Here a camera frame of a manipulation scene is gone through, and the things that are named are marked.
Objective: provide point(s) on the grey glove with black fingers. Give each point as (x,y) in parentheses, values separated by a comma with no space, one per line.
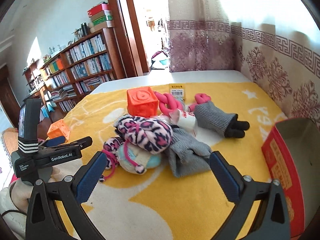
(212,120)

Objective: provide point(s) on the pink leopard print mitten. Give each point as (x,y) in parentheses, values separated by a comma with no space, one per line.
(147,135)
(112,145)

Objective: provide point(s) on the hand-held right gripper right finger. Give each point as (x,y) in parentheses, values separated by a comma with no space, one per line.
(223,177)

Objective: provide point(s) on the person's left hand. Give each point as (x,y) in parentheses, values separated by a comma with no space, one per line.
(20,192)

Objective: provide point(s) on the blue and cream plush toy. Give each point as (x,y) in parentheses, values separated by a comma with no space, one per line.
(130,158)

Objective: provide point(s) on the yellow printed blanket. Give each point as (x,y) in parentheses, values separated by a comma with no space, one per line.
(175,200)

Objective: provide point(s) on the small yellow carton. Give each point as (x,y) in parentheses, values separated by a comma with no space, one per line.
(177,91)

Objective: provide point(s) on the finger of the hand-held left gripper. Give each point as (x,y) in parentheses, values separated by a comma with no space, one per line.
(77,143)
(53,141)

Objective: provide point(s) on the white packet with red print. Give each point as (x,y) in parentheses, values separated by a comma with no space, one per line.
(186,121)

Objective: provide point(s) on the green gift box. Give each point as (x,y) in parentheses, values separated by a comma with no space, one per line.
(101,19)

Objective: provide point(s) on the grey glove with striped cuff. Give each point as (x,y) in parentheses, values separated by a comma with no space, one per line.
(185,155)

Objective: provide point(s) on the pink coiled foam curler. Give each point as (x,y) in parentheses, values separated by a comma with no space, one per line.
(201,98)

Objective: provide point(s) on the black thermos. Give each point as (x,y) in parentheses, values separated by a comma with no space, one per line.
(84,28)

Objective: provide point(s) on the person's left forearm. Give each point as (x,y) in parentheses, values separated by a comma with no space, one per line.
(10,205)

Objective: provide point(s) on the rows of books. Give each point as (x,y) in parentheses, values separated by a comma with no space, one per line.
(85,67)

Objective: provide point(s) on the wooden door frame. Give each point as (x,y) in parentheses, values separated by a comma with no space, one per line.
(117,30)

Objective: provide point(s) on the wooden bookshelf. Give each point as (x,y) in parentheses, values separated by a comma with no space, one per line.
(110,45)

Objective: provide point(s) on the beige patterned curtain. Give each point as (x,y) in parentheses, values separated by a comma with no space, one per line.
(275,62)

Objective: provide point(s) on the white bed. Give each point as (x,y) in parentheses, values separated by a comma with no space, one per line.
(150,80)

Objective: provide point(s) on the red cardboard box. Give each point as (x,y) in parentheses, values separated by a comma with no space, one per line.
(282,165)

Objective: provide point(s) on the orange toy cube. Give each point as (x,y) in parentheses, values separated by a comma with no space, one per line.
(57,130)
(141,102)

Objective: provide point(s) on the pink twisted foam curler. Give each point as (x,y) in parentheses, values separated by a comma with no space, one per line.
(165,105)

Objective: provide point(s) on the sheer purple patterned curtain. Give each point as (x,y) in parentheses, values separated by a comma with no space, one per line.
(200,45)

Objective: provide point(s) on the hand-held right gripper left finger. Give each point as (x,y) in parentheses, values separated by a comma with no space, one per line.
(90,177)

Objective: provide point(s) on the tan cardboard box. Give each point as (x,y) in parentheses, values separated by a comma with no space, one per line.
(102,27)

